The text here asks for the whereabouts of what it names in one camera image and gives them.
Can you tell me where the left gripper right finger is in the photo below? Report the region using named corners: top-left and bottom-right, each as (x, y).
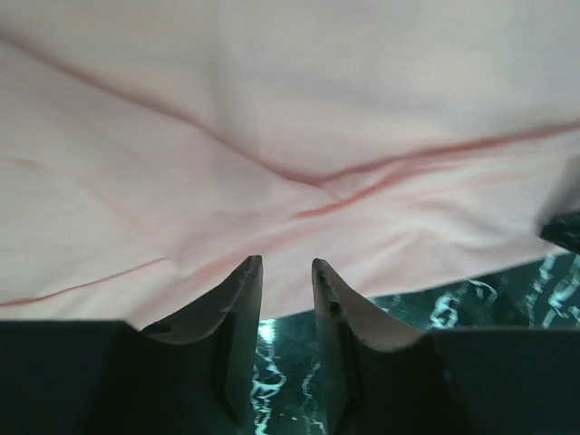
top-left (312, 258), bottom-right (422, 434)

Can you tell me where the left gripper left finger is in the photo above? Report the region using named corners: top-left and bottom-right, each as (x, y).
top-left (143, 256), bottom-right (263, 429)

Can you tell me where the salmon pink t-shirt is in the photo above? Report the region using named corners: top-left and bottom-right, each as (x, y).
top-left (1, 1), bottom-right (579, 326)

